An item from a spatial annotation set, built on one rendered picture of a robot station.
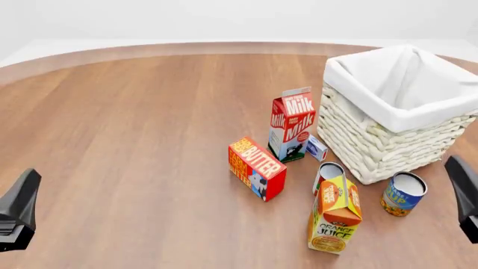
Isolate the red butter box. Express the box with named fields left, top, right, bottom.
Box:
left=228, top=135, right=288, bottom=202

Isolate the red and white tin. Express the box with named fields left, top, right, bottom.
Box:
left=311, top=161, right=347, bottom=197

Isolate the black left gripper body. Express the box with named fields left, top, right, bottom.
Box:
left=0, top=214, right=36, bottom=252

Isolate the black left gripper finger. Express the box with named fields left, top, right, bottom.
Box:
left=0, top=168, right=42, bottom=231

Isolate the red milk carton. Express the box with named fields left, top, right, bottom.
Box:
left=267, top=86, right=317, bottom=164

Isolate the small blue and white box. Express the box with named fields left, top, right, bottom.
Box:
left=305, top=133, right=329, bottom=162

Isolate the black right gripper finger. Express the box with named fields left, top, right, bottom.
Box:
left=444, top=155, right=478, bottom=220

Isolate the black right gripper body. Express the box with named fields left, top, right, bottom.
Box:
left=459, top=213, right=478, bottom=244

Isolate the orange juice carton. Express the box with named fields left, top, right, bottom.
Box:
left=307, top=175, right=364, bottom=256

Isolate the blue alphabet soup tin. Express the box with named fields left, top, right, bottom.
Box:
left=380, top=170, right=428, bottom=217

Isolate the white woven basket with liner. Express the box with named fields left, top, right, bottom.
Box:
left=316, top=44, right=478, bottom=186

